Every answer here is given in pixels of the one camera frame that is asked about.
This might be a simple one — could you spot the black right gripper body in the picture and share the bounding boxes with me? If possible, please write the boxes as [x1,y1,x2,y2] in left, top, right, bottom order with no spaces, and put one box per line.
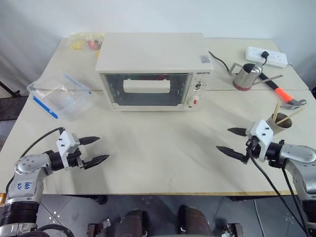
[242,136,260,165]

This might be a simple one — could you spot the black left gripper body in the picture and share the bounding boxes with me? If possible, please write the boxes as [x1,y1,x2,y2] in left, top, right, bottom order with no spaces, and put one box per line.
[66,149,86,170]

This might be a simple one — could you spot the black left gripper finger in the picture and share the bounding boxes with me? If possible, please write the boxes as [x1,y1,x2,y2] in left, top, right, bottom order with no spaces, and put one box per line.
[79,136,101,147]
[82,154,110,170]

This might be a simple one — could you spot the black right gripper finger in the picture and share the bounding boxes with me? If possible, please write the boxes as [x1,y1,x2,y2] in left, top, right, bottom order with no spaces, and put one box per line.
[216,145,248,161]
[227,127,248,138]

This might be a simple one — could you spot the clear bag of toy food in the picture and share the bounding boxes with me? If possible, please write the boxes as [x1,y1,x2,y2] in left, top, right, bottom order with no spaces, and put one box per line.
[67,32,105,52]

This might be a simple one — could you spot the white toaster oven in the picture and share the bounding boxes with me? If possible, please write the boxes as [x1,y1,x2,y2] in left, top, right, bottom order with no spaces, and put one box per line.
[95,32,214,112]

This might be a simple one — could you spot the brown cardboard cup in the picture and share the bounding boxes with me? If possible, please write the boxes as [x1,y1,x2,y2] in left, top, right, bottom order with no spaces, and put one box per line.
[266,112,293,134]

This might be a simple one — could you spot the wooden chopstick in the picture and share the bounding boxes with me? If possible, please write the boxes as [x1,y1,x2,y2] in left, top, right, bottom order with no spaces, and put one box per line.
[273,103,281,122]
[276,109,303,124]

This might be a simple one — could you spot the clear plastic box blue clips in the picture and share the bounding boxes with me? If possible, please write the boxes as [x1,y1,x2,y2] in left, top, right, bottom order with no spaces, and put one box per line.
[26,72,93,122]

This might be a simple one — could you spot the stainless steel watering can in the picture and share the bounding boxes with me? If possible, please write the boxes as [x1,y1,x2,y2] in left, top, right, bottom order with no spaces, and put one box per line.
[228,62,283,92]

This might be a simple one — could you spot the thin wooden stick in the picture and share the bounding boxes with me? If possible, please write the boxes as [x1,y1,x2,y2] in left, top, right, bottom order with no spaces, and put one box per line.
[42,84,65,99]

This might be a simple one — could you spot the dark rounded shape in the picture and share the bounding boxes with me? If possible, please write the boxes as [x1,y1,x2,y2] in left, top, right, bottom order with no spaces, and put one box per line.
[177,205,213,237]
[120,208,150,237]

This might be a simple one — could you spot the white power strip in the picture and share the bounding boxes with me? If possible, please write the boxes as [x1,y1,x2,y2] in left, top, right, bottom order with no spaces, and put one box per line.
[244,45,288,69]

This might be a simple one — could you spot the black metal stand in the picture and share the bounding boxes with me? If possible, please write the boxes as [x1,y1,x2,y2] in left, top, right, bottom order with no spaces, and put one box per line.
[0,79,28,100]

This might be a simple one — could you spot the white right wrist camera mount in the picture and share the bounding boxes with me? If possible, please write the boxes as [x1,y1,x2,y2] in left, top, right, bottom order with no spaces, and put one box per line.
[245,119,275,163]

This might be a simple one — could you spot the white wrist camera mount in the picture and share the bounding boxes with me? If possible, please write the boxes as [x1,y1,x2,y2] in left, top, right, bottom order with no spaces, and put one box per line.
[245,119,275,163]
[56,130,80,171]

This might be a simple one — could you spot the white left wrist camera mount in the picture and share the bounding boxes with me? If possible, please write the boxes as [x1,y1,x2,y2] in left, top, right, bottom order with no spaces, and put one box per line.
[56,130,80,171]

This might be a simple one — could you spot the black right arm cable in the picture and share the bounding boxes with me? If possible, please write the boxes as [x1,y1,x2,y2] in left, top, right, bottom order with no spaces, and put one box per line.
[246,144,311,237]

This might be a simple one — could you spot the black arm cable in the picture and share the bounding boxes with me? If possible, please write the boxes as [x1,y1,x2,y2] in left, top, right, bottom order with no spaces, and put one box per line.
[246,144,311,237]
[5,126,66,194]

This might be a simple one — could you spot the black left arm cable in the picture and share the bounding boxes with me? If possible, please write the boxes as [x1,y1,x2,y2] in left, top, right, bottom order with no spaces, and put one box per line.
[5,126,66,194]

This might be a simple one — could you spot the hammer with orange handle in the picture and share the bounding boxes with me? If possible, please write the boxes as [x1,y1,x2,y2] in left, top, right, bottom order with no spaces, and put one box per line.
[257,72,308,111]

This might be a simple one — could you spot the black power cord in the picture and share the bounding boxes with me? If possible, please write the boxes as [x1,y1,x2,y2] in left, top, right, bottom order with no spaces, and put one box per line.
[208,50,236,74]

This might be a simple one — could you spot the glass oven door white handle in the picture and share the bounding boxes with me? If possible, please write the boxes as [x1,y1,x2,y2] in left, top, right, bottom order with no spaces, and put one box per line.
[100,73,193,106]

